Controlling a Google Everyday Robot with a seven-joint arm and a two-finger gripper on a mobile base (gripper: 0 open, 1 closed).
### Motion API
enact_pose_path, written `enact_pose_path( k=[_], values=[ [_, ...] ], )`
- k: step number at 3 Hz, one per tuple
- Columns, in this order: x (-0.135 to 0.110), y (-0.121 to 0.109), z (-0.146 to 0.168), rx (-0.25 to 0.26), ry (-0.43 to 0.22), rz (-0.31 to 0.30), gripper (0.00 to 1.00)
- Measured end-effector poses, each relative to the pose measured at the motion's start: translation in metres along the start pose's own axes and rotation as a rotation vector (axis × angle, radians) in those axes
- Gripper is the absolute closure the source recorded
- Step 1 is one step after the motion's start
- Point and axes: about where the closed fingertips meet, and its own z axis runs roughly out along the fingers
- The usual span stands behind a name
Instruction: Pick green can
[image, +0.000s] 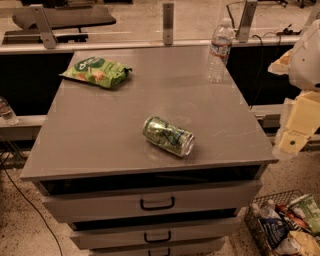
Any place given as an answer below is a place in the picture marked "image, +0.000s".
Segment water bottle in basket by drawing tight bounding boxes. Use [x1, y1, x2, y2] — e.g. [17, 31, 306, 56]
[260, 199, 280, 219]

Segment metal bracket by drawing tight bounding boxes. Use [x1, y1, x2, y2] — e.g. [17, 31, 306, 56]
[236, 0, 258, 43]
[30, 4, 57, 49]
[163, 3, 174, 45]

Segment blue snack bag in basket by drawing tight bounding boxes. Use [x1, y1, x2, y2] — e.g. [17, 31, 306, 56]
[260, 218, 289, 249]

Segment green chip bag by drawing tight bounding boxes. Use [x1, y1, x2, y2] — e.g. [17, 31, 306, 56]
[61, 57, 132, 89]

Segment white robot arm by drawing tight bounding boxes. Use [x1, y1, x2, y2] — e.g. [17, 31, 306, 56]
[268, 19, 320, 160]

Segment top grey drawer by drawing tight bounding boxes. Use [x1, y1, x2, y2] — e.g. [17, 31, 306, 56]
[43, 180, 262, 223]

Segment green snack bag in basket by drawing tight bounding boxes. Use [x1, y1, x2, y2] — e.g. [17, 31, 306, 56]
[289, 194, 320, 236]

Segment right metal bracket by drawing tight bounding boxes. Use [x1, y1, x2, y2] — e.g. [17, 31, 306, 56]
[236, 0, 258, 43]

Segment grey drawer cabinet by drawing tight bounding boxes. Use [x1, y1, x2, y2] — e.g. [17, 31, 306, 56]
[19, 45, 279, 256]

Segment black floor cable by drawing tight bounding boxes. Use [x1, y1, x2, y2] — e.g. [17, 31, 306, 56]
[0, 134, 64, 256]

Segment yellow snack bag in basket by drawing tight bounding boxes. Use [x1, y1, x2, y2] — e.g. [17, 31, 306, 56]
[289, 231, 320, 256]

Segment clear water bottle on cabinet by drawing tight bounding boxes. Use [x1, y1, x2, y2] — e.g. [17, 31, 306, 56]
[207, 18, 234, 83]

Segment grey drawer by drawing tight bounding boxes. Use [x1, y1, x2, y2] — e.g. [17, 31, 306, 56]
[43, 180, 262, 223]
[70, 217, 241, 250]
[89, 237, 225, 256]

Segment green soda can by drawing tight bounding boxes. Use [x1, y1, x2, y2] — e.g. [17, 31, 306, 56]
[142, 116, 195, 157]

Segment left metal bracket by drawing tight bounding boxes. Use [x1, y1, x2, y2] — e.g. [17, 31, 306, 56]
[30, 4, 57, 49]

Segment water bottle at left edge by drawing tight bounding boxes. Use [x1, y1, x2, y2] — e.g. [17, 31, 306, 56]
[0, 96, 18, 125]

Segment red snack bag in basket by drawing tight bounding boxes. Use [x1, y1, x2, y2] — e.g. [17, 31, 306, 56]
[275, 204, 308, 231]

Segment wire basket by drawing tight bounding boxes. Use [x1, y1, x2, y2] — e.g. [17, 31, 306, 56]
[244, 190, 303, 256]

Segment middle grey drawer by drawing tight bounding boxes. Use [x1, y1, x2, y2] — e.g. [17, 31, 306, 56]
[70, 217, 241, 250]

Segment middle metal bracket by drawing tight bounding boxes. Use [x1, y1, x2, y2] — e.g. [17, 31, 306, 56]
[163, 3, 174, 45]

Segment bottom grey drawer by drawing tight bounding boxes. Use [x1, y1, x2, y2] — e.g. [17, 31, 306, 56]
[89, 237, 225, 256]

